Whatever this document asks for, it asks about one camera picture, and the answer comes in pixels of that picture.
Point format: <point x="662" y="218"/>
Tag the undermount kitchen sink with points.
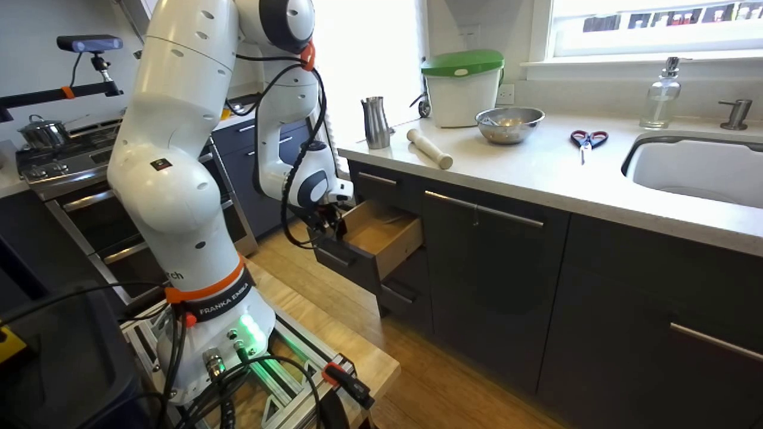
<point x="699" y="170"/>

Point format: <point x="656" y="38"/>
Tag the white bin with green lid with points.
<point x="460" y="95"/>

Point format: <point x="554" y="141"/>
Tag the black plastic bin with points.
<point x="62" y="366"/>

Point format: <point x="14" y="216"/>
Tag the clear glass soap bottle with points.
<point x="662" y="98"/>

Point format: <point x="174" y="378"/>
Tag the steel kettle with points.
<point x="43" y="134"/>

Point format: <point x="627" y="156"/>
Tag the steel pitcher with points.
<point x="378" y="122"/>

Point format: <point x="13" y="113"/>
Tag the narrow dark cabinet door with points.
<point x="491" y="294"/>

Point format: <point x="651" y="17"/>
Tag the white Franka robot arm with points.
<point x="174" y="174"/>

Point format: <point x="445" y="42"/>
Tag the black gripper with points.
<point x="327" y="218"/>

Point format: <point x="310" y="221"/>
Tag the white framed window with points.
<point x="651" y="38"/>

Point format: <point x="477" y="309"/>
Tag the metal sink faucet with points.
<point x="737" y="114"/>

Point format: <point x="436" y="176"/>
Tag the wooden rolling pin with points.
<point x="429" y="148"/>

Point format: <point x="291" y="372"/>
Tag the blue-grey camera on stand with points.
<point x="83" y="43"/>

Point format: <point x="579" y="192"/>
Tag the steel stove with oven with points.
<point x="87" y="230"/>

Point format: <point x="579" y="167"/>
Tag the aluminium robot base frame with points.
<point x="277" y="397"/>

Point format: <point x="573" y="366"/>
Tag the blue-grey drawer cabinet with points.
<point x="240" y="159"/>

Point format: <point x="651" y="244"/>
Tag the red and blue scissors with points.
<point x="588" y="141"/>

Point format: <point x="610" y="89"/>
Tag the wide dark cabinet door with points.
<point x="651" y="349"/>

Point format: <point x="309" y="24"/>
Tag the steel mixing bowl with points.
<point x="508" y="126"/>

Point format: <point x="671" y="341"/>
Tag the red and black clamp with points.
<point x="348" y="381"/>

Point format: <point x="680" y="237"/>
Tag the black rod with orange tape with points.
<point x="48" y="95"/>

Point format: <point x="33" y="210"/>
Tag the dark drawer with wooden interior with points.
<point x="383" y="235"/>

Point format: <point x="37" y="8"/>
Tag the wooden platform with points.
<point x="317" y="317"/>

